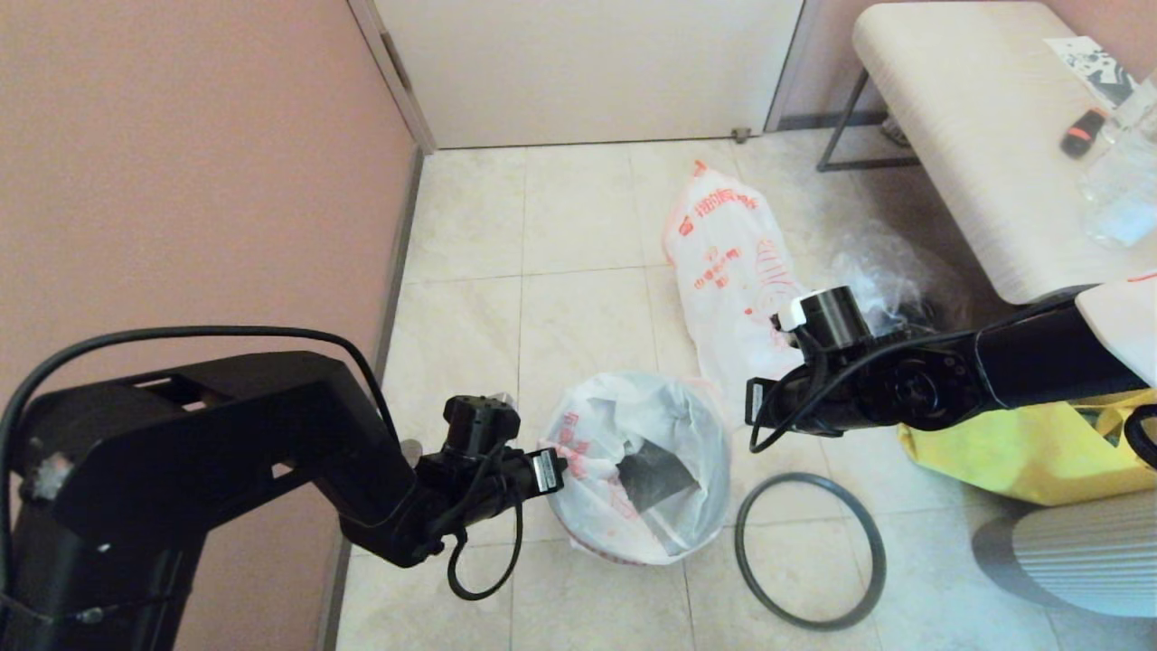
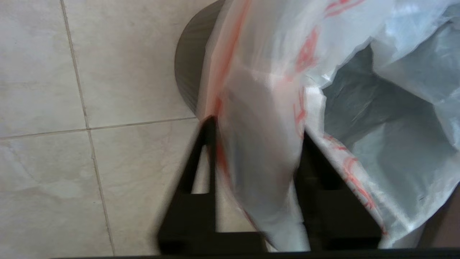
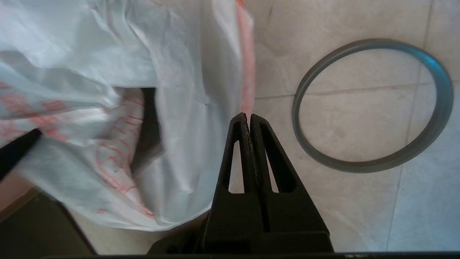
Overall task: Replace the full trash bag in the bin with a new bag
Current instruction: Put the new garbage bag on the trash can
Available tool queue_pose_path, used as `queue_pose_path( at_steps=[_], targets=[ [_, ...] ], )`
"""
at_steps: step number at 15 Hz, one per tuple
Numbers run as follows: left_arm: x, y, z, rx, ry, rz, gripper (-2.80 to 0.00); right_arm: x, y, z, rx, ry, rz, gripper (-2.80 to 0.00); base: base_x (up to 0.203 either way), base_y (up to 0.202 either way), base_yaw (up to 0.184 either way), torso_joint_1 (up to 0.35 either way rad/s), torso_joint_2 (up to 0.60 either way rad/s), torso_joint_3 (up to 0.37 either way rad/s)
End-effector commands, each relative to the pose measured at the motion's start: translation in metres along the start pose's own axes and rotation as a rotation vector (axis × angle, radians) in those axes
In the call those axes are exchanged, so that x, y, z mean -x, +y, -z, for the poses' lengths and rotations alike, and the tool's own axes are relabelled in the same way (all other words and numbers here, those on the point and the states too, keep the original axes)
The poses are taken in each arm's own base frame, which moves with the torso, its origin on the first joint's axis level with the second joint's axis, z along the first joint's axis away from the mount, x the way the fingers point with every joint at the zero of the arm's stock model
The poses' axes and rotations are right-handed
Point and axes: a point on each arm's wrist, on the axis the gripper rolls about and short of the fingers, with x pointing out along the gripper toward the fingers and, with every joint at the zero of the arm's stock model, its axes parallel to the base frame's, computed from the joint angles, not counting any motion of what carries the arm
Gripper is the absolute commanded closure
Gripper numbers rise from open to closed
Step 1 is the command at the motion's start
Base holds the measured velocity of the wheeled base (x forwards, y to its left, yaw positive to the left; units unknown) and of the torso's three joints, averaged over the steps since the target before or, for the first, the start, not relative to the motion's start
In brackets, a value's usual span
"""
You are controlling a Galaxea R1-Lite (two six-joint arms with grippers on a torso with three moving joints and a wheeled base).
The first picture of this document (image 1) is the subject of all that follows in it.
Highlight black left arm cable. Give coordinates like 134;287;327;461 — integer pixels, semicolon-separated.
0;325;403;580

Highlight black white printed leaflet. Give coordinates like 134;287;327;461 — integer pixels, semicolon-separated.
1044;36;1136;108

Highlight yellow fabric bag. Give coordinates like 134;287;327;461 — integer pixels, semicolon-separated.
897;389;1157;507

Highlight thin black left camera cable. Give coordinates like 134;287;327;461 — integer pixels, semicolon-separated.
446;497;525;602

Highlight beige table with metal legs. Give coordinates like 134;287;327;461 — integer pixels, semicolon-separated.
818;3;1157;306

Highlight grey bin retaining ring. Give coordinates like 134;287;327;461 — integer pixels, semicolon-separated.
734;472;889;631

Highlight clear bottle with blue tint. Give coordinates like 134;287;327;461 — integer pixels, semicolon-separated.
1076;77;1157;251

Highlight black round trash bin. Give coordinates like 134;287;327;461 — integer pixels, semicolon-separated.
617;443;701;512

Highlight used white red liner bag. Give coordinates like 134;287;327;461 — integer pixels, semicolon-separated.
663;160;846;408

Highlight black orange small device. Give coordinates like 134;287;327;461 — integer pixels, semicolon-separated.
1059;108;1107;161

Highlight clear plastic bag dark contents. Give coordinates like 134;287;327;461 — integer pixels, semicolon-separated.
830;222;973;340

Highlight white door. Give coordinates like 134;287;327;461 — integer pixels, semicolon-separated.
375;0;805;150

